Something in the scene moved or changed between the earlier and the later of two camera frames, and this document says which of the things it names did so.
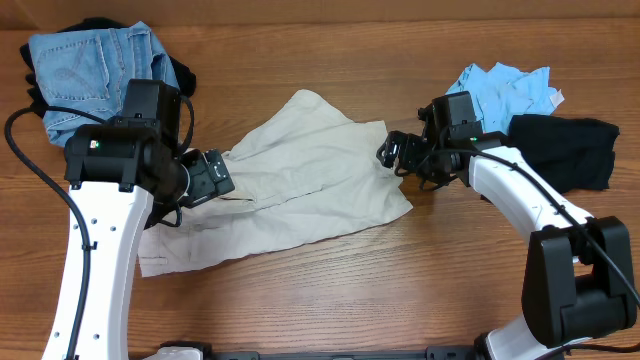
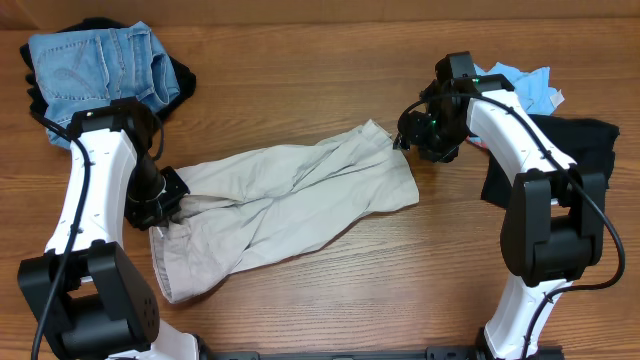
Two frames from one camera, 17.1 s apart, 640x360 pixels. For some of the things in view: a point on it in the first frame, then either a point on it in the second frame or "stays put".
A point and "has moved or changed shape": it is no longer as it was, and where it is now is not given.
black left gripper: x=207 y=187 -> x=147 y=218
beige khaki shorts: x=309 y=170 has moved or changed shape
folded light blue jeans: x=90 y=70 stays put
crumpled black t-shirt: x=571 y=153 stays put
